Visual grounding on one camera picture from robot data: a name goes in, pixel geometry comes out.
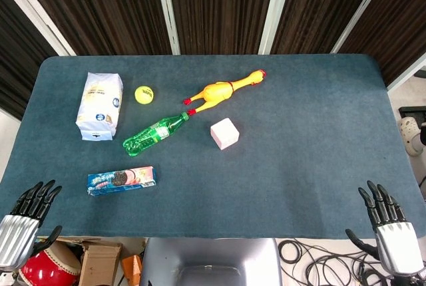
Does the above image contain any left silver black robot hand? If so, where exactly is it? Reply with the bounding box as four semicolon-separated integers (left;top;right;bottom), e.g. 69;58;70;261
0;179;63;272

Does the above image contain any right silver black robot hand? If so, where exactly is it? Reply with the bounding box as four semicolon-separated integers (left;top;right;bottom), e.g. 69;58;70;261
345;180;425;277

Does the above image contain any blue cookie package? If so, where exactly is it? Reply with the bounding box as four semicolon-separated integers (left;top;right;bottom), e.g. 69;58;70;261
87;165;158;196

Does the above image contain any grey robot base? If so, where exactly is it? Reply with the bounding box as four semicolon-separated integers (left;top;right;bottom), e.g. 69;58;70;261
141;237;282;286

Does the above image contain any red drum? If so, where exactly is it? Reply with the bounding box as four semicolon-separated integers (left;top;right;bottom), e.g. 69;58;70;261
18;241;83;286

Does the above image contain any white clog shoe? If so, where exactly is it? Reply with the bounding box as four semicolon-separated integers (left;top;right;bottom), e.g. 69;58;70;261
400;116;424;157

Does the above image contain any orange object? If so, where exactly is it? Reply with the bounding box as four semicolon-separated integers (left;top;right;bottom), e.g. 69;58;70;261
121;254;143;283

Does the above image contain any teal felt table cover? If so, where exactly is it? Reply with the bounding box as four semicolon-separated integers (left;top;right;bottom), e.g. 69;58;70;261
0;53;426;239

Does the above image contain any white paper bag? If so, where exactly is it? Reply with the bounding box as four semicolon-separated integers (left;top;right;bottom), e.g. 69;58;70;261
75;72;124;142

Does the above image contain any green plastic bottle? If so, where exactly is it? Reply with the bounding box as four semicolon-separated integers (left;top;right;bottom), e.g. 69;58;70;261
122;112;190;158

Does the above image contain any dark brown screen panel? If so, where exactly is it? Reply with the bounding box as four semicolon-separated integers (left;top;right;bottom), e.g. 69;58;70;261
0;0;57;120
166;0;277;55
339;0;426;87
271;0;383;55
13;0;172;56

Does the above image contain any yellow tennis ball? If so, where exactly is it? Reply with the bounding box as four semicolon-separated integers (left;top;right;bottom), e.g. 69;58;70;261
134;85;156;104

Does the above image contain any pink foam cube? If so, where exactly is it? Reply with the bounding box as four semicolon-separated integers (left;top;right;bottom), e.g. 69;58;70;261
210;117;240;150

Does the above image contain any yellow rubber chicken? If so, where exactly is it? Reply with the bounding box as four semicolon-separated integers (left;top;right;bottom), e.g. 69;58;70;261
183;69;268;116

